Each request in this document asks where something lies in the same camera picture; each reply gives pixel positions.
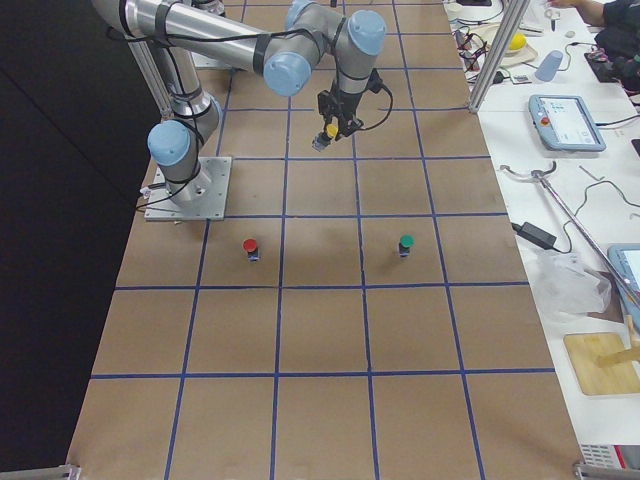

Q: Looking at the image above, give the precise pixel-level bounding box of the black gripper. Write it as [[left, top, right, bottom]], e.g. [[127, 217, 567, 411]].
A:
[[317, 87, 363, 141]]

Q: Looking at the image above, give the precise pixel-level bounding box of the yellow push button switch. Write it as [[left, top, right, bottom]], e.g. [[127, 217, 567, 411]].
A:
[[312, 123, 339, 152]]

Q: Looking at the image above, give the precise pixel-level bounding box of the yellow round object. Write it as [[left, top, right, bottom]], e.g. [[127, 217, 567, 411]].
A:
[[508, 33, 527, 51]]

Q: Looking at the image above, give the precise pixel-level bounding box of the metal rod tool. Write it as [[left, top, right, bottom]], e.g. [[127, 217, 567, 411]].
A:
[[499, 160, 640, 306]]

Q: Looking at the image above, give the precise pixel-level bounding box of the blue plastic cup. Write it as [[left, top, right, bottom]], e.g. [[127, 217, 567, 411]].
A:
[[534, 50, 564, 82]]

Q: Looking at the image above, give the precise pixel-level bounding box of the teach pendant tablet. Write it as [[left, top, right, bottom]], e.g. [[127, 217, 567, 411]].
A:
[[528, 95, 606, 152]]

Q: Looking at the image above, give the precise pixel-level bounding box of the black power brick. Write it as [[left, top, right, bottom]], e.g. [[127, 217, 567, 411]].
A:
[[517, 222, 556, 250]]

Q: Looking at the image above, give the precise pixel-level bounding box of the clear plastic bag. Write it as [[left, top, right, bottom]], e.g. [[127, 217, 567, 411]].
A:
[[525, 250, 612, 322]]

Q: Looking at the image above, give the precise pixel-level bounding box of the wooden cutting board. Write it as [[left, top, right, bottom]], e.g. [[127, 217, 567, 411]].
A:
[[563, 332, 639, 396]]

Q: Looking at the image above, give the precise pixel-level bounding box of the camera black cable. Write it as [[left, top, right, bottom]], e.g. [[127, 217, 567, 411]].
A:
[[357, 69, 394, 132]]

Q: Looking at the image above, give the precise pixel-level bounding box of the green push button switch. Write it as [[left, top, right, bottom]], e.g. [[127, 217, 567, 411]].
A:
[[398, 234, 415, 258]]

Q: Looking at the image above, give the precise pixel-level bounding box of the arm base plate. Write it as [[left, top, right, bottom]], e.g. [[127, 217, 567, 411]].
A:
[[144, 156, 233, 221]]

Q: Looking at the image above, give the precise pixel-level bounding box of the red push button switch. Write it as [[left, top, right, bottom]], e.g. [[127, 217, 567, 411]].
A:
[[242, 238, 260, 262]]

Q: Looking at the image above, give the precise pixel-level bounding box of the aluminium frame post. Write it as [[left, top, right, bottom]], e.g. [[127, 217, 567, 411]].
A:
[[468, 0, 530, 113]]

